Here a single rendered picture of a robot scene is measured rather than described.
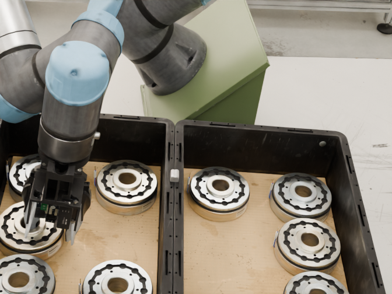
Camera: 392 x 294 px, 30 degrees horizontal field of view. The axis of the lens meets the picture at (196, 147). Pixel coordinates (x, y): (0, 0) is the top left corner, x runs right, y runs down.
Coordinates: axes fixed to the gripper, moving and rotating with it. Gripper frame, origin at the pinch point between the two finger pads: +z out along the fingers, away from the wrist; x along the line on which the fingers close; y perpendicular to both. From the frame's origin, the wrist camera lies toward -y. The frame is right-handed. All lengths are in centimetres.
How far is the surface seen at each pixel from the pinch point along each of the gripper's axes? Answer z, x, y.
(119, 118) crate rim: -9.1, 8.0, -18.6
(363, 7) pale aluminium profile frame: 59, 116, -203
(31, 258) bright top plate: -0.9, -2.0, 7.0
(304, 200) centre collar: -7.1, 40.6, -8.5
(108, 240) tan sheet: 0.8, 9.2, -0.2
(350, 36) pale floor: 71, 114, -197
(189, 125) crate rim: -10.6, 19.9, -18.4
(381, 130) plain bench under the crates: 6, 69, -49
